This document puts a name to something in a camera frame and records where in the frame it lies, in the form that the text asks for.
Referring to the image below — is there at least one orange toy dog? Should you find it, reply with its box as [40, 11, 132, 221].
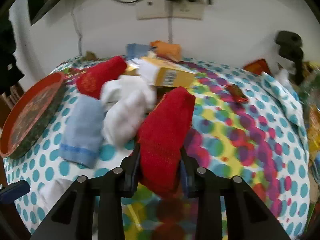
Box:
[150, 40, 182, 62]

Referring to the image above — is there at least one yellow packaging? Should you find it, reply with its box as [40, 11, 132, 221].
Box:
[307, 105, 320, 155]

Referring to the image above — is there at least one red candy wrapper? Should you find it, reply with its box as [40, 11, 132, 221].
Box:
[225, 84, 249, 104]

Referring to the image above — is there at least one black clamp stand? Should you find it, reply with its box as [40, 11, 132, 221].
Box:
[274, 30, 305, 85]

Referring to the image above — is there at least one wall power socket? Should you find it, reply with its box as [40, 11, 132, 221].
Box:
[170, 0, 213, 20]

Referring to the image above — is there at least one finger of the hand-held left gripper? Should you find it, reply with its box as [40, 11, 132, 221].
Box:
[0, 179, 31, 204]

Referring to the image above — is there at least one white plastic bag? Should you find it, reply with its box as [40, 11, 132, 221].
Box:
[275, 67, 292, 83]

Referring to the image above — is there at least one wall plate with round hole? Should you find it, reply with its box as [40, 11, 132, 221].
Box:
[135, 0, 172, 20]

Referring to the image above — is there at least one white sock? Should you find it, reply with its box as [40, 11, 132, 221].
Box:
[102, 92, 150, 147]
[100, 74, 157, 110]

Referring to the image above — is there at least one light blue sock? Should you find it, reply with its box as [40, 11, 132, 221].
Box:
[59, 95, 107, 169]

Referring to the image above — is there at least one round red tray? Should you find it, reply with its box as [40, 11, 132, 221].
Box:
[0, 72, 66, 159]

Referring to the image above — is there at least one polka dot tablecloth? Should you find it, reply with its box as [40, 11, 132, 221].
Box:
[4, 54, 312, 240]

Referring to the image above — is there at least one yellow white carton box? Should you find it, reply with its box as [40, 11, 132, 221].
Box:
[139, 56, 198, 88]

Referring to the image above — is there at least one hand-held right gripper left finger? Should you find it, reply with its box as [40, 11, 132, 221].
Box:
[30, 142, 142, 240]

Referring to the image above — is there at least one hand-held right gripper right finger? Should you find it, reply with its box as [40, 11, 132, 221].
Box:
[180, 146, 292, 240]

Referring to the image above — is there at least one red sock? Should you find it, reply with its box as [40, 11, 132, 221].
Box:
[136, 86, 197, 198]
[76, 56, 128, 99]

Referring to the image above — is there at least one dark monitor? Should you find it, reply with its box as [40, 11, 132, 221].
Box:
[27, 0, 75, 26]

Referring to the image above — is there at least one wooden furniture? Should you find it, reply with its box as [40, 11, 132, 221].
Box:
[4, 85, 24, 113]

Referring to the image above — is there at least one red packet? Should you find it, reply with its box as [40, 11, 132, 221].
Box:
[243, 58, 273, 77]

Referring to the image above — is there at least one dark cloth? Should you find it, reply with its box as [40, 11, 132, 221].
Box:
[0, 17, 25, 93]

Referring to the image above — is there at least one monitor power cable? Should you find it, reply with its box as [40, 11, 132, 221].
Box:
[70, 5, 83, 55]

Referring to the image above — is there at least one small yellow box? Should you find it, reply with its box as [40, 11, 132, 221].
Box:
[125, 58, 142, 77]

